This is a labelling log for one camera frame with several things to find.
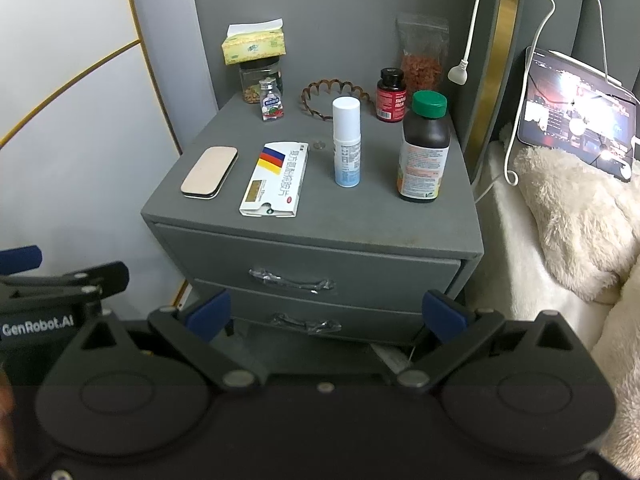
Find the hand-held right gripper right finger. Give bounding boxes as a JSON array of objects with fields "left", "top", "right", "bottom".
[{"left": 392, "top": 290, "right": 601, "bottom": 393}]

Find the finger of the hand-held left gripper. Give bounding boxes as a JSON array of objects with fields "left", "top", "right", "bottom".
[
  {"left": 0, "top": 245, "right": 44, "bottom": 275},
  {"left": 0, "top": 261, "right": 131, "bottom": 306}
]

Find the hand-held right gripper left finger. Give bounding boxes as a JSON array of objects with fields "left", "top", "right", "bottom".
[{"left": 47, "top": 289, "right": 266, "bottom": 393}]

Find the grey drawer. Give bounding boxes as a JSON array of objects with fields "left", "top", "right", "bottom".
[
  {"left": 192, "top": 277, "right": 436, "bottom": 346},
  {"left": 154, "top": 224, "right": 462, "bottom": 313}
]

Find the metal drawer handle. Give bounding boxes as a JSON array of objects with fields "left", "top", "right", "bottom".
[
  {"left": 248, "top": 266, "right": 335, "bottom": 293},
  {"left": 267, "top": 312, "right": 343, "bottom": 336}
]

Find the beige oval case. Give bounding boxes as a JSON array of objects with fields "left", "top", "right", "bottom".
[{"left": 180, "top": 146, "right": 238, "bottom": 199}]

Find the white striped medicine box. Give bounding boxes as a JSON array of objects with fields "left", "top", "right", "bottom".
[{"left": 239, "top": 141, "right": 310, "bottom": 218}]

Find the brown bottle with green cap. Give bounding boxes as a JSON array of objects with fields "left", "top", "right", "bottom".
[{"left": 397, "top": 91, "right": 451, "bottom": 204}]

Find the white spray bottle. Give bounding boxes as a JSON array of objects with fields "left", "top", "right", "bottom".
[{"left": 332, "top": 97, "right": 362, "bottom": 188}]

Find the white bed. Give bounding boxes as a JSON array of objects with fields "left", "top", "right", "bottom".
[{"left": 470, "top": 140, "right": 621, "bottom": 356}]

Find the grey nightstand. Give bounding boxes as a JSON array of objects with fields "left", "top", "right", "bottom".
[{"left": 141, "top": 90, "right": 485, "bottom": 361}]

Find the cream fluffy blanket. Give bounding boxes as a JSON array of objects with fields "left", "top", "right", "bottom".
[{"left": 500, "top": 125, "right": 640, "bottom": 461}]

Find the small clear candy bottle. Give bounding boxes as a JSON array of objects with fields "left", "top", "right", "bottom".
[{"left": 259, "top": 80, "right": 285, "bottom": 122}]

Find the red supplement bottle black cap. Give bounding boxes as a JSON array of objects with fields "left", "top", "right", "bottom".
[{"left": 376, "top": 67, "right": 406, "bottom": 123}]

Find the brown scalloped headband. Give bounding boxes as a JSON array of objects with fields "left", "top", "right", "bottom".
[{"left": 300, "top": 77, "right": 371, "bottom": 122}]

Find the clear jar with black lid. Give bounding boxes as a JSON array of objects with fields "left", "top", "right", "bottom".
[{"left": 238, "top": 57, "right": 283, "bottom": 106}]

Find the clear bag of red berries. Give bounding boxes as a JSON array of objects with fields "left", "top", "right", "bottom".
[{"left": 396, "top": 15, "right": 449, "bottom": 96}]

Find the tablet with lit screen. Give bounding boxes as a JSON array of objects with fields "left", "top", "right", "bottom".
[{"left": 517, "top": 46, "right": 640, "bottom": 183}]

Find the yellow tissue box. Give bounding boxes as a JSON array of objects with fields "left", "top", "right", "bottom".
[{"left": 221, "top": 17, "right": 287, "bottom": 66}]

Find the grey headboard with gold trim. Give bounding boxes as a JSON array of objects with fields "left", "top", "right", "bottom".
[{"left": 462, "top": 0, "right": 640, "bottom": 161}]

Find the long white looped cable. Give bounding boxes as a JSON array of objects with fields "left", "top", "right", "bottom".
[{"left": 475, "top": 0, "right": 557, "bottom": 203}]

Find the white charger cable with puck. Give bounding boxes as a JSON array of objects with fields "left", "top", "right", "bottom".
[{"left": 447, "top": 0, "right": 523, "bottom": 86}]

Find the white tablet charging cable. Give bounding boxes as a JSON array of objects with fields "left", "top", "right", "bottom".
[{"left": 580, "top": 0, "right": 623, "bottom": 86}]

